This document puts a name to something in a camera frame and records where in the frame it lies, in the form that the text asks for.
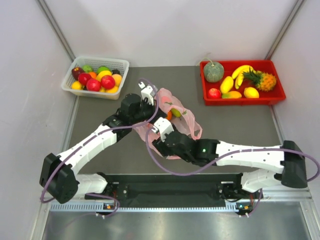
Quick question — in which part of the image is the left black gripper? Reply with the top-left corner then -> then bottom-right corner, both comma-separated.
130,97 -> 167,125

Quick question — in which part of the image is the pink printed plastic bag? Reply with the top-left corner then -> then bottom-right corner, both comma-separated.
134,88 -> 203,156

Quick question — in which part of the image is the orange fruit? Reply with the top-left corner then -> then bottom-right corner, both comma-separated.
166,111 -> 173,121

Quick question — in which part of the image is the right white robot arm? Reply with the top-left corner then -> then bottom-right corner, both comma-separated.
151,131 -> 308,198

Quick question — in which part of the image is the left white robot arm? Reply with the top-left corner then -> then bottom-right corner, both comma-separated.
39,93 -> 160,204

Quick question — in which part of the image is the green yellow fruit in bag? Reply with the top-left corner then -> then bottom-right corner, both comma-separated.
170,108 -> 182,118

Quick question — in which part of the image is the yellow fruit in basket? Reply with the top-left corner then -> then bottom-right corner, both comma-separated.
95,70 -> 112,82

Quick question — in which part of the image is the dark red fruit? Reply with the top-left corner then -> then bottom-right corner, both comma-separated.
71,67 -> 85,81

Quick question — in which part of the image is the orange peach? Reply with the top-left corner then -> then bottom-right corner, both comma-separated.
112,74 -> 123,87

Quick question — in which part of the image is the red apple right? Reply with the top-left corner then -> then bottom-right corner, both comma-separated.
100,75 -> 116,90

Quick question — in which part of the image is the dark mangosteen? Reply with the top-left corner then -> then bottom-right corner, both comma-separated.
111,69 -> 121,75

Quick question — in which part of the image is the white perforated plastic basket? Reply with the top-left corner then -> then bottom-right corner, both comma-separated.
61,56 -> 130,100

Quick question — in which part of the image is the red apple middle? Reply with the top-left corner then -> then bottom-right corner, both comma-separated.
86,78 -> 101,92

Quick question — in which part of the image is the green apple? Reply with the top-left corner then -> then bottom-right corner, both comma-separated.
97,66 -> 110,74

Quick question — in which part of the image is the small orange tangerine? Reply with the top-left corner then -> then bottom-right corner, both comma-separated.
88,71 -> 97,79

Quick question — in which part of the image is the red apple left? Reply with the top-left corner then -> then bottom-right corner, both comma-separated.
77,72 -> 92,86

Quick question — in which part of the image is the yellow lemon in basket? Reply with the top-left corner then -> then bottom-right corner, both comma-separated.
71,81 -> 83,90

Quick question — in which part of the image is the green lime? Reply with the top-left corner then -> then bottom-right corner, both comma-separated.
82,64 -> 94,73

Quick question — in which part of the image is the red apple in tray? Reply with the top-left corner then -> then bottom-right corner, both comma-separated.
207,88 -> 222,99

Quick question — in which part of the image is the red green yellow mango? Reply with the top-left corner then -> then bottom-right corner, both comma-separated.
221,91 -> 242,99

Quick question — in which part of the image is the green melon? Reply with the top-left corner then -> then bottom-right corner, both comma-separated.
203,53 -> 225,83

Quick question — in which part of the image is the yellow banana bunch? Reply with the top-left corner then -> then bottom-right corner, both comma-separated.
231,65 -> 254,90

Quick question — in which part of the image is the red plastic tray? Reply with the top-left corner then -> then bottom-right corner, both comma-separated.
199,59 -> 287,107

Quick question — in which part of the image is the orange pineapple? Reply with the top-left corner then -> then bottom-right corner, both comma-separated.
242,70 -> 277,92

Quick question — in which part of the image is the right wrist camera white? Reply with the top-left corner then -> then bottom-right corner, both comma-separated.
151,117 -> 174,142

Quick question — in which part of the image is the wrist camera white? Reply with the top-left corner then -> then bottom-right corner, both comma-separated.
151,117 -> 174,142
138,81 -> 158,106

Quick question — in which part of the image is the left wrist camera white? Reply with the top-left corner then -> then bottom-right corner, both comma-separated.
138,81 -> 158,106

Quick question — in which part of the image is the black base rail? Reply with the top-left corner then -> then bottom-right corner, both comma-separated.
102,174 -> 251,207

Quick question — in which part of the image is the grey slotted cable duct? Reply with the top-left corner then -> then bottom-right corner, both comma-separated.
49,201 -> 250,213

